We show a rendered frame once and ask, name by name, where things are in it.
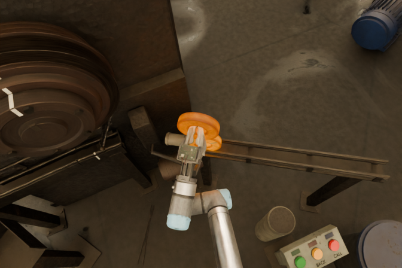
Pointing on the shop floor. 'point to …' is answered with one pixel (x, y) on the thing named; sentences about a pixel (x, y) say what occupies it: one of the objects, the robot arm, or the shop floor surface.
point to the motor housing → (170, 168)
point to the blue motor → (380, 22)
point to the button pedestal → (286, 261)
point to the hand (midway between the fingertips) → (197, 124)
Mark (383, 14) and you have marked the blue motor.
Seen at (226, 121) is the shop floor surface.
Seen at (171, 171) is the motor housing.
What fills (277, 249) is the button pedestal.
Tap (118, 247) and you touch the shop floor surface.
